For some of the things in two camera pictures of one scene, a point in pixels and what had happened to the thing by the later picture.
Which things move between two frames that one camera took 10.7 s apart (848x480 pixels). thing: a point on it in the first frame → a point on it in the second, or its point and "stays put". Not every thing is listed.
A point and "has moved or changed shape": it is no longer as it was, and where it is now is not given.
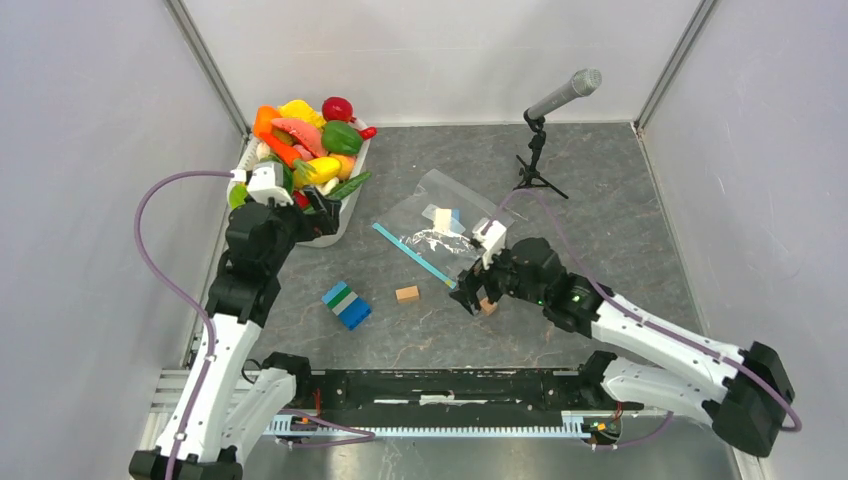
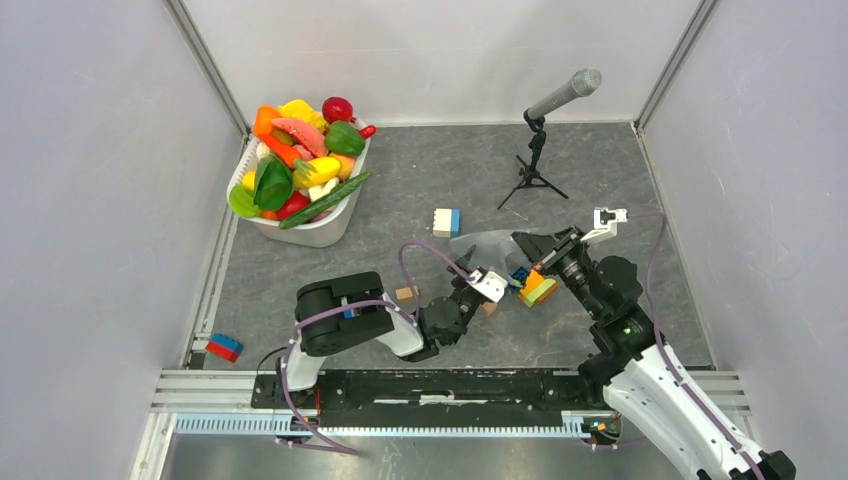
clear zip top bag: x=435 y=223 has moved or changed shape
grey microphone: x=582 y=83 stays put
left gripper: x=316 y=223 → x=463 y=261
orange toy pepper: x=263 y=118 stays put
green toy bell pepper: x=341 y=137 stays put
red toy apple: x=337 y=109 stays put
